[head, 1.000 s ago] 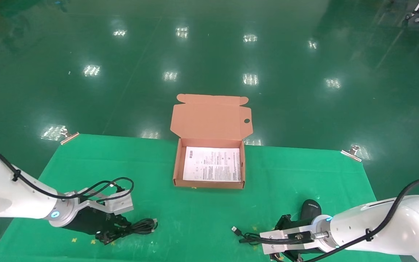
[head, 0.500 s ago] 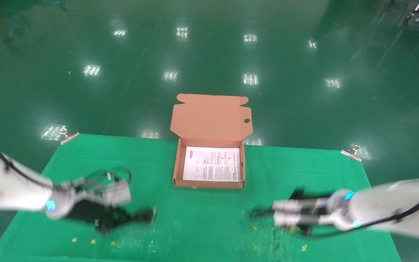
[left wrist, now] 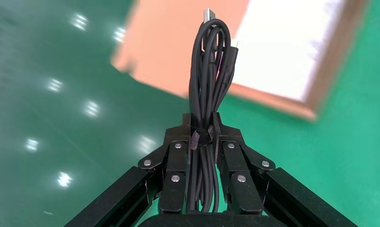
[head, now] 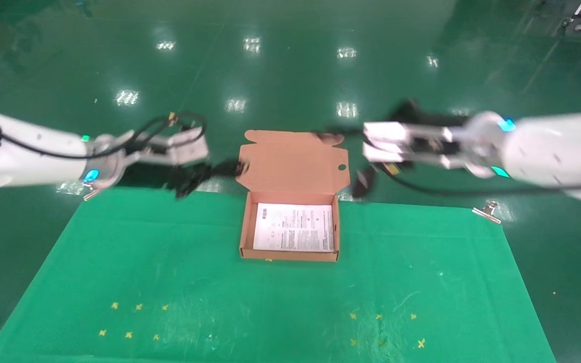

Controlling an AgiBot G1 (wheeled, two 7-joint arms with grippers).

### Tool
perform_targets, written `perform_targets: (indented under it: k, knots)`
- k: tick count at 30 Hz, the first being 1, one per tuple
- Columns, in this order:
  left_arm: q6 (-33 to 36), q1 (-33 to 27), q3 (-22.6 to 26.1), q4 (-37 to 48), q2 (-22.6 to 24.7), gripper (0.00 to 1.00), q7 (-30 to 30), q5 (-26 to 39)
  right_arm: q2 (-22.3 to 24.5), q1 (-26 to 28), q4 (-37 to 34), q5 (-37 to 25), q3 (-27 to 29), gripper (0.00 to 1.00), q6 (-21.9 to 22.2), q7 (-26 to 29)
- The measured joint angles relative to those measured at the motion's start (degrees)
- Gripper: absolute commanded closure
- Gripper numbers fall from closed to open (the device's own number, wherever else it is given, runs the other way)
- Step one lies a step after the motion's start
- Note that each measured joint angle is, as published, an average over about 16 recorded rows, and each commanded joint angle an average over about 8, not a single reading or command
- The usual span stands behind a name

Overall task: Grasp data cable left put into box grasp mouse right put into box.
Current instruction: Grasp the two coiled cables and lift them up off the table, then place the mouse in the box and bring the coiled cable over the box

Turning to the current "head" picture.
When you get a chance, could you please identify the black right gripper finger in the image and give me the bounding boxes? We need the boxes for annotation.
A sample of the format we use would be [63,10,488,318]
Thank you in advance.
[389,98,425,124]
[351,169,378,201]

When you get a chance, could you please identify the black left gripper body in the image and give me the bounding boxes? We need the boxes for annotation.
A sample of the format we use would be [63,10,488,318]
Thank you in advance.
[124,160,193,198]

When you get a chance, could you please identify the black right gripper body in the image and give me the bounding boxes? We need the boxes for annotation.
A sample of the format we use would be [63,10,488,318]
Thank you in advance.
[411,107,469,128]

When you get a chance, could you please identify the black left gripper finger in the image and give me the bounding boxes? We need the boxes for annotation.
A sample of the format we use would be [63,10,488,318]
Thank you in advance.
[175,175,210,198]
[190,161,223,179]

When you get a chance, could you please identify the brown cardboard box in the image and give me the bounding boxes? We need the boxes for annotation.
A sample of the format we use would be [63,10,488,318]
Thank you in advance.
[235,130,351,263]

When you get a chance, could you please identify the white printed instruction sheet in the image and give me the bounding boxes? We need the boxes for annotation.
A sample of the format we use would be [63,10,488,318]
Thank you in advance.
[253,203,335,253]

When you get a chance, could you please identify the green table cloth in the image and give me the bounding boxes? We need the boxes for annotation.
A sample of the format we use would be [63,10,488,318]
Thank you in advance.
[0,188,556,363]

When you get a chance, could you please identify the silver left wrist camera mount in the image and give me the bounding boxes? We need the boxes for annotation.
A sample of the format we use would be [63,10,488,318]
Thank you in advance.
[139,126,209,166]

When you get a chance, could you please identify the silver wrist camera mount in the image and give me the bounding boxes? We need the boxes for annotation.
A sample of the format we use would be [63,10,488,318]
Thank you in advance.
[363,121,455,163]
[139,126,209,166]

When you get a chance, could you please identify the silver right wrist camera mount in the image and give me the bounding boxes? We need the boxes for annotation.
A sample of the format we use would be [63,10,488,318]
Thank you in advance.
[363,121,455,163]

